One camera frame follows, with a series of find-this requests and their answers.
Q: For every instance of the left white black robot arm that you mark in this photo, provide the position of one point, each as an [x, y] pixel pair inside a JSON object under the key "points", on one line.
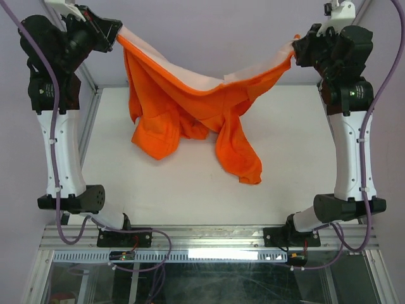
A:
{"points": [[54, 55]]}

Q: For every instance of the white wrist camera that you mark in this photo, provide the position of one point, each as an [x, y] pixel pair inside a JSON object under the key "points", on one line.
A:
{"points": [[66, 8], [339, 15]]}

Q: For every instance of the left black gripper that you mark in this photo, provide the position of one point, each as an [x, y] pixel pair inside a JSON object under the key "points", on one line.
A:
{"points": [[104, 31]]}

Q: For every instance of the aluminium frame post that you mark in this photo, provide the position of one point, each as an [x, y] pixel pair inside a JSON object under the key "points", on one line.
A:
{"points": [[364, 6], [56, 19]]}

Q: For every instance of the aluminium mounting rail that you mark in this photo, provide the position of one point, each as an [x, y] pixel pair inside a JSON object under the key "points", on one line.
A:
{"points": [[190, 236]]}

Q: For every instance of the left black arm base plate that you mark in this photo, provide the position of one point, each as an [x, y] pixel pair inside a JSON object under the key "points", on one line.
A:
{"points": [[136, 237]]}

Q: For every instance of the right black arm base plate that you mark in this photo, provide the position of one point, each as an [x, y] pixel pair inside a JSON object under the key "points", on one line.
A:
{"points": [[284, 237]]}

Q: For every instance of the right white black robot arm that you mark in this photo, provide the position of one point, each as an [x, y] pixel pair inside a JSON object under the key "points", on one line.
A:
{"points": [[349, 112]]}

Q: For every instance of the small electronics board with leds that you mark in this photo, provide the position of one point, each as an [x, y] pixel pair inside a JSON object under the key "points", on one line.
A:
{"points": [[122, 256]]}

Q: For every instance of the white slotted cable duct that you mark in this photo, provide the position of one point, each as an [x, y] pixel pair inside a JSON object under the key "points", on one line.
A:
{"points": [[194, 255]]}

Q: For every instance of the left aluminium frame post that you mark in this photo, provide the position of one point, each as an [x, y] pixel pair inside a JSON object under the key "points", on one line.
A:
{"points": [[56, 19]]}

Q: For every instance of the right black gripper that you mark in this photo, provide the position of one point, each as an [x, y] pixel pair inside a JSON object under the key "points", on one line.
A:
{"points": [[302, 45]]}

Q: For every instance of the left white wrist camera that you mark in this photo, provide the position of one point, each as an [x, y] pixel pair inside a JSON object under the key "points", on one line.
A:
{"points": [[66, 8]]}

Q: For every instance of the black connector with yellow plug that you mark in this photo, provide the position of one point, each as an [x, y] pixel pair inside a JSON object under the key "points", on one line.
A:
{"points": [[297, 259]]}

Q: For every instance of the right aluminium frame post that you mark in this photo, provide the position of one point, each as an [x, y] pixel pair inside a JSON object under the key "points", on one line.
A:
{"points": [[364, 6]]}

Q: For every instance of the orange jacket with pink lining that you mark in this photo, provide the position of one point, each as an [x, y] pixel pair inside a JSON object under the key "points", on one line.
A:
{"points": [[168, 102]]}

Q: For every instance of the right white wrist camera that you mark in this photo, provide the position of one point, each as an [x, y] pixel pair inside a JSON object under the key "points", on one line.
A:
{"points": [[339, 15]]}

